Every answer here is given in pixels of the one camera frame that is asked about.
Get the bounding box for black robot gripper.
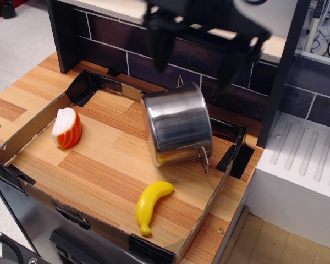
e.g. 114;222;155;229
143;1;271;95

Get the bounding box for stainless steel pot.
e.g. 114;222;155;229
141;82;213;173

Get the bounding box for cardboard fence with black tape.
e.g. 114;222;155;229
0;65;262;263

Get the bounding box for yellow toy banana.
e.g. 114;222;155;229
135;181;174;236

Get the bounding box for orange white salmon sushi toy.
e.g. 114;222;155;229
52;107;82;149

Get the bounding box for white dish drainer block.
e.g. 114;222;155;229
246;113;330;248

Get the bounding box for black device bottom left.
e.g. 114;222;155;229
0;232;141;263

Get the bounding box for white cables in background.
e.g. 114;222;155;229
302;0;330;61

